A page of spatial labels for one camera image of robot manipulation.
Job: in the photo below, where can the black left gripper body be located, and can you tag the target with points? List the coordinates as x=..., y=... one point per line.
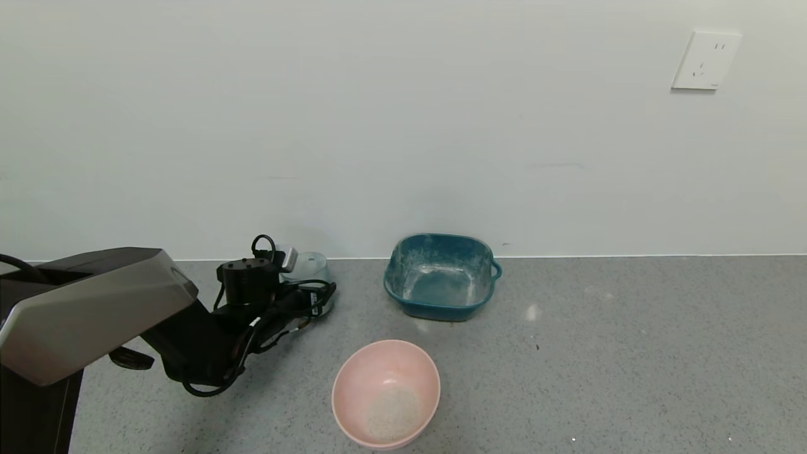
x=314, y=301

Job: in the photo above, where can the white wall socket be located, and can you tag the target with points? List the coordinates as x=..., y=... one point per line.
x=705, y=61

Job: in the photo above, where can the pink round bowl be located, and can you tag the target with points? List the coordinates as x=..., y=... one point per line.
x=384, y=366

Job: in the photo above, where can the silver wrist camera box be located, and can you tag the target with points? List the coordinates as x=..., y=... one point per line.
x=289, y=257

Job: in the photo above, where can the ribbed clear plastic cup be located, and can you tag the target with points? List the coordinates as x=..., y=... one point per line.
x=310, y=268

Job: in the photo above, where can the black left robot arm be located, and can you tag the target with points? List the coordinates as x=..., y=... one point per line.
x=94, y=302

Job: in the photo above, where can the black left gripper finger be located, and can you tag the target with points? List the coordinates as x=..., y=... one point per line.
x=322, y=302

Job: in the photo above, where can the beige grainy powder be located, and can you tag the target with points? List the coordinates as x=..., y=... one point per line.
x=394, y=413

